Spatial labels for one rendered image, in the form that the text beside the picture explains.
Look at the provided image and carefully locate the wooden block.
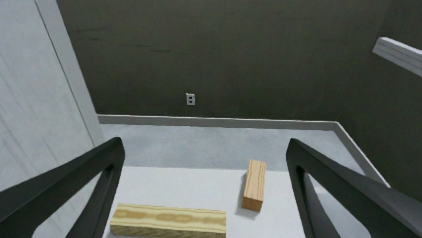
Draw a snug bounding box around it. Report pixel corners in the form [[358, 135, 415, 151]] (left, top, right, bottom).
[[242, 160, 266, 212]]

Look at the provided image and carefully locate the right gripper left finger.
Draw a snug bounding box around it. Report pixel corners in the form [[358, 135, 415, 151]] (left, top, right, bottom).
[[0, 137, 126, 238]]

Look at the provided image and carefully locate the grey panel wall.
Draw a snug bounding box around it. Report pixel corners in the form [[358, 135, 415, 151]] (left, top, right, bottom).
[[0, 0, 106, 238]]

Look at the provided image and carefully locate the light wooden beam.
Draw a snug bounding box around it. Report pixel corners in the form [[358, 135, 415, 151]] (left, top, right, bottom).
[[109, 203, 226, 238]]

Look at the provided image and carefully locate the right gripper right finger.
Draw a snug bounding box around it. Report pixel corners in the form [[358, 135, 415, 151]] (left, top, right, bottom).
[[285, 138, 422, 238]]

